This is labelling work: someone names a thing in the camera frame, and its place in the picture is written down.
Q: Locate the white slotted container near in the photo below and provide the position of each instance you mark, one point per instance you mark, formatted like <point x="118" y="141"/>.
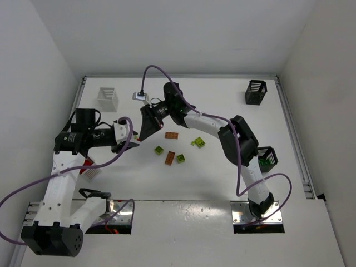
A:
<point x="91" y="173"/>

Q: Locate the orange lego brick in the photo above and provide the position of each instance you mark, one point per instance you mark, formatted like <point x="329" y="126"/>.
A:
<point x="172" y="135"/>
<point x="169" y="158"/>

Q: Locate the black slotted container far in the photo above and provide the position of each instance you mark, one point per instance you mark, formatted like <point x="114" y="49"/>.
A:
<point x="255" y="92"/>

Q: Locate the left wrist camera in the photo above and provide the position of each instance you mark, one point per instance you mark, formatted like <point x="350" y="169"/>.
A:
<point x="121" y="130"/>

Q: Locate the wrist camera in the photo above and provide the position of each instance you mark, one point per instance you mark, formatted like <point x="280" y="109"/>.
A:
<point x="139" y="96"/>
<point x="121" y="130"/>

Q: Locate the lime lego brick left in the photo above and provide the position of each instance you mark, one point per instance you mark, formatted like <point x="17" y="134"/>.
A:
<point x="159" y="150"/>

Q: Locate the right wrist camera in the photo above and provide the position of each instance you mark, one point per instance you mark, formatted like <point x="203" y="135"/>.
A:
<point x="139" y="96"/>

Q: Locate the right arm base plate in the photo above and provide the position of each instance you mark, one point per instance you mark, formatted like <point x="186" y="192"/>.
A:
<point x="241" y="214"/>

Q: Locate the white front platform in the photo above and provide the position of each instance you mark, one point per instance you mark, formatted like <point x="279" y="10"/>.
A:
<point x="183" y="233"/>

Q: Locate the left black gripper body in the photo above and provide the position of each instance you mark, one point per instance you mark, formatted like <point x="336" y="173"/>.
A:
<point x="115" y="147"/>

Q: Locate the black slotted container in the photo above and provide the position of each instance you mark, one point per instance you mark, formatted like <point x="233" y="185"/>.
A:
<point x="255" y="92"/>
<point x="267" y="158"/>

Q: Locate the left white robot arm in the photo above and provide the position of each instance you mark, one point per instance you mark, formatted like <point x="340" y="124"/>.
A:
<point x="56" y="231"/>

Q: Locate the lime lego brick right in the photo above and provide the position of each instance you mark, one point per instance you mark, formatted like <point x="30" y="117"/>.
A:
<point x="199" y="142"/>

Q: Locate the white slotted container far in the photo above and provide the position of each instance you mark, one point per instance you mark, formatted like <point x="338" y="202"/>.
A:
<point x="107" y="99"/>

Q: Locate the black slotted container near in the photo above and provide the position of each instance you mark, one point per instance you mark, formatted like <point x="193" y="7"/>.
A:
<point x="267" y="158"/>

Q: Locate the lime square lego brick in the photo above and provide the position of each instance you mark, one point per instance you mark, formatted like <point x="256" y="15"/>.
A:
<point x="180" y="158"/>

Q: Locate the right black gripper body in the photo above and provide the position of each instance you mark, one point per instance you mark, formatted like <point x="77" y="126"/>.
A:
<point x="151" y="115"/>

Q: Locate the white slotted container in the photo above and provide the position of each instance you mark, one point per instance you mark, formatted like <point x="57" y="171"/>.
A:
<point x="91" y="173"/>
<point x="107" y="99"/>

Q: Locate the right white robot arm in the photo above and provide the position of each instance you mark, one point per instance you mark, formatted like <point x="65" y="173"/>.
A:
<point x="239" y="144"/>

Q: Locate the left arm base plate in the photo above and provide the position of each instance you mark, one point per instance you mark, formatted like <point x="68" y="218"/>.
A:
<point x="120" y="213"/>

